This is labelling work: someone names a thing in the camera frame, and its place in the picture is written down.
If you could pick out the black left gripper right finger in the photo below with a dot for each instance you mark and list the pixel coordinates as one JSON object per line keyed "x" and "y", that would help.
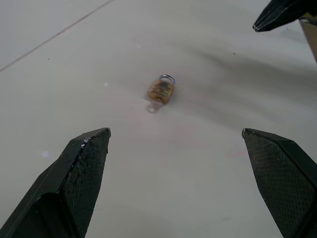
{"x": 282, "y": 178}

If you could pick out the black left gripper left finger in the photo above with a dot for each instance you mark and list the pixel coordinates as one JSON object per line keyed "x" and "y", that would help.
{"x": 74, "y": 188}

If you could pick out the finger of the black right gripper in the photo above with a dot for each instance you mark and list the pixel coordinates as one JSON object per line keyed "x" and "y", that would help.
{"x": 280, "y": 13}

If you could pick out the brown cardboard piece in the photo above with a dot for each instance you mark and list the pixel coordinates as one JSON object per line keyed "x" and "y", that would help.
{"x": 310, "y": 37}

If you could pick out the brass padlock with steel shackle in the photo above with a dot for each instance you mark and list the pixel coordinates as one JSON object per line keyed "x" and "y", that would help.
{"x": 161, "y": 89}

